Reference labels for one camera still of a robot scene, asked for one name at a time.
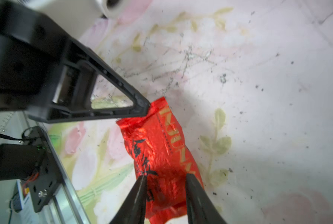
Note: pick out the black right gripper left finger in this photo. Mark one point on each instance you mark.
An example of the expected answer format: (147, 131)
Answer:
(133, 208)

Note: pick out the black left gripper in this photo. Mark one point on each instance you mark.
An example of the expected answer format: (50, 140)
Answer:
(30, 42)

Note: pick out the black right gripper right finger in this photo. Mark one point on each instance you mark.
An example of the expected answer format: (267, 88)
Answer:
(199, 207)

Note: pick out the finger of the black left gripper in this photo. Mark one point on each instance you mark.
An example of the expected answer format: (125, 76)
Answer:
(66, 93)

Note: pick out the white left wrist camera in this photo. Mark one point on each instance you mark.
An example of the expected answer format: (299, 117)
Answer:
(76, 16)

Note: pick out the red tea bag four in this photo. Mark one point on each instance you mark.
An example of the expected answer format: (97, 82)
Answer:
(157, 145)

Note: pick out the aluminium mounting rail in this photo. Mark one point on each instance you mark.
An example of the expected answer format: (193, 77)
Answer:
(17, 161)

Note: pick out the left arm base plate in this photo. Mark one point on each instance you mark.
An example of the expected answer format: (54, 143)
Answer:
(43, 188)

